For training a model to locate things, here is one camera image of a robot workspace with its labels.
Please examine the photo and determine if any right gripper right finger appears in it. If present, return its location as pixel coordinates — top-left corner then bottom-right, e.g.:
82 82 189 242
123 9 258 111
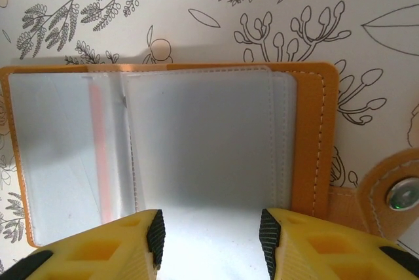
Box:
260 207 419 280

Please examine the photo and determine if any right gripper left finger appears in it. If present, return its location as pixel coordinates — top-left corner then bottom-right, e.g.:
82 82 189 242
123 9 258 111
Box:
0 208 166 280

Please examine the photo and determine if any white pink april card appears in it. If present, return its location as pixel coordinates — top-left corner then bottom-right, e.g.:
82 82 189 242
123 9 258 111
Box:
88 83 114 225

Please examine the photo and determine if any orange leather card holder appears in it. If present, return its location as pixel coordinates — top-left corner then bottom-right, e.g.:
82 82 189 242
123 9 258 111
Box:
0 61 419 248

